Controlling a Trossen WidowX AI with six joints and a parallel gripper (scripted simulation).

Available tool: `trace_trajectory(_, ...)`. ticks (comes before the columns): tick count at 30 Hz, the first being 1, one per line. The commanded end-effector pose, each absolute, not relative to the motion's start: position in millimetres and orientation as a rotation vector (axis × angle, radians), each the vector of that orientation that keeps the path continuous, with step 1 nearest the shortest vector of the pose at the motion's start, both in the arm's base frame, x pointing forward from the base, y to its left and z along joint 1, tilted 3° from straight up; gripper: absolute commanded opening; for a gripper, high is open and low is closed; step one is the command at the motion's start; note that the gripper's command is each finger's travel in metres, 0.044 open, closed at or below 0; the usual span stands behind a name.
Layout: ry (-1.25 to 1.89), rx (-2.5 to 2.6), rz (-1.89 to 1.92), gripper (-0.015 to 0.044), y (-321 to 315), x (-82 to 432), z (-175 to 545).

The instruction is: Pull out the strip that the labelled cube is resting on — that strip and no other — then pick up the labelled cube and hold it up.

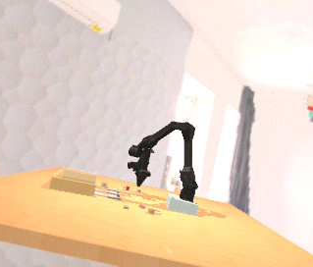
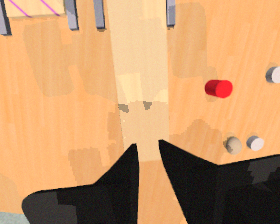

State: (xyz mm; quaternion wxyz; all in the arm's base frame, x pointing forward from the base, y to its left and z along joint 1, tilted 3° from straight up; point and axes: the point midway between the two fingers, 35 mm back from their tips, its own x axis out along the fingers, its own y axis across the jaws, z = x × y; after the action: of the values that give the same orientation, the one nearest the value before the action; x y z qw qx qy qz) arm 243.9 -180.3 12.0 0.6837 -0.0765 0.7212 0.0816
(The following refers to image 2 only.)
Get red cylinder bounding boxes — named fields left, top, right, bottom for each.
left=204, top=80, right=233, bottom=98

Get white cylinder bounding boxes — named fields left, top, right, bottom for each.
left=265, top=66, right=280, bottom=83
left=246, top=135, right=264, bottom=151

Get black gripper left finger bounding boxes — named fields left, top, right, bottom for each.
left=21, top=143, right=139, bottom=224

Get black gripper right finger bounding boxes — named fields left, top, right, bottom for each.
left=158, top=139, right=280, bottom=224

